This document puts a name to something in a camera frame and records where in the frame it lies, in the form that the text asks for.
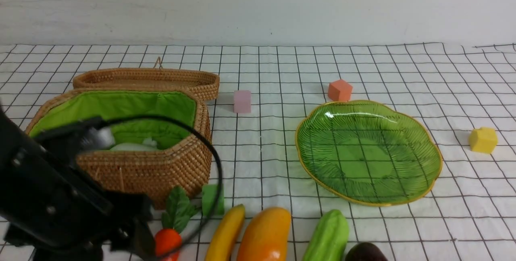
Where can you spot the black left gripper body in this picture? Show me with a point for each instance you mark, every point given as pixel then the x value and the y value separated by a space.
pixel 59 209

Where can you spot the woven wicker basket lid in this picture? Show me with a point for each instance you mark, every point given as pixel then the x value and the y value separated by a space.
pixel 204 85

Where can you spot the orange carrot with leaves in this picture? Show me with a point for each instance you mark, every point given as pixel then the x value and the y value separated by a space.
pixel 177 214

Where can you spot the yellow banana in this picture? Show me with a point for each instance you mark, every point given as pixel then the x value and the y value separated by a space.
pixel 225 237

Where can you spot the woven wicker basket green lining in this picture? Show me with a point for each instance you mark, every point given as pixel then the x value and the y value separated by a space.
pixel 180 159

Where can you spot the pink foam block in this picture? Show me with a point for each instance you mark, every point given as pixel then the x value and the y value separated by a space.
pixel 242 101

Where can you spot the light green chayote gourd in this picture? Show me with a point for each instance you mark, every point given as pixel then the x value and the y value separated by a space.
pixel 329 239

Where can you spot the dark purple passion fruit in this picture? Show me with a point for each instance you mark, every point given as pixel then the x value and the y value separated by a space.
pixel 365 251

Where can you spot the green glass leaf plate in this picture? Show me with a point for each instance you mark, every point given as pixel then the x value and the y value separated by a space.
pixel 367 153

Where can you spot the orange foam block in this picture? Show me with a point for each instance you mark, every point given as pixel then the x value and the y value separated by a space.
pixel 340 91

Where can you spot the yellow foam block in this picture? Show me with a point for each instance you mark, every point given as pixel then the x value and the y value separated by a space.
pixel 483 140

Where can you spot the orange yellow mango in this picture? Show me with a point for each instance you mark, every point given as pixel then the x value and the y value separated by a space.
pixel 266 236

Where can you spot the green foam block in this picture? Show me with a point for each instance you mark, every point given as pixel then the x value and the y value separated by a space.
pixel 213 194

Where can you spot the white radish with leaves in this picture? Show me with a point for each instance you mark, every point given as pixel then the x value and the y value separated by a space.
pixel 148 144

